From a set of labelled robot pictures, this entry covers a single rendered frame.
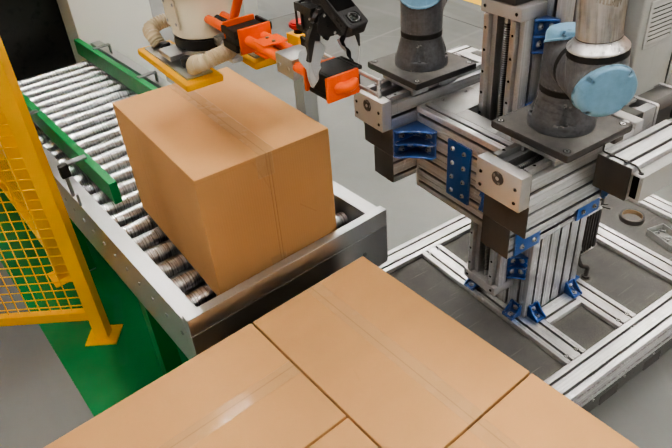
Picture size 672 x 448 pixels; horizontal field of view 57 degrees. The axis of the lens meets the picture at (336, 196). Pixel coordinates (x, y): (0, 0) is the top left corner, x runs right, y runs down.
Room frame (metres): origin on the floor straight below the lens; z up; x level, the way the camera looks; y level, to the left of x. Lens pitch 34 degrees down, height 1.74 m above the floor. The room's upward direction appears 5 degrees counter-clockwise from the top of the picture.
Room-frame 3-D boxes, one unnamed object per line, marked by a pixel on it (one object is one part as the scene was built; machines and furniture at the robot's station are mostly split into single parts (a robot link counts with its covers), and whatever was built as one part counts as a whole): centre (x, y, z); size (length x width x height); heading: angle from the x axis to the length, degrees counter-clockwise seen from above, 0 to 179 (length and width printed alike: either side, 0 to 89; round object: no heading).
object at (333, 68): (1.12, -0.01, 1.26); 0.08 x 0.07 x 0.05; 32
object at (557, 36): (1.26, -0.53, 1.20); 0.13 x 0.12 x 0.14; 0
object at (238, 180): (1.65, 0.34, 0.75); 0.60 x 0.40 x 0.40; 33
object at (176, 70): (1.58, 0.39, 1.15); 0.34 x 0.10 x 0.05; 32
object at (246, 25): (1.42, 0.17, 1.26); 0.10 x 0.08 x 0.06; 122
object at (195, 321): (1.38, 0.13, 0.58); 0.70 x 0.03 x 0.06; 127
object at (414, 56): (1.69, -0.28, 1.09); 0.15 x 0.15 x 0.10
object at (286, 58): (1.24, 0.06, 1.25); 0.07 x 0.07 x 0.04; 32
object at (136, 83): (2.76, 0.84, 0.60); 1.60 x 0.11 x 0.09; 37
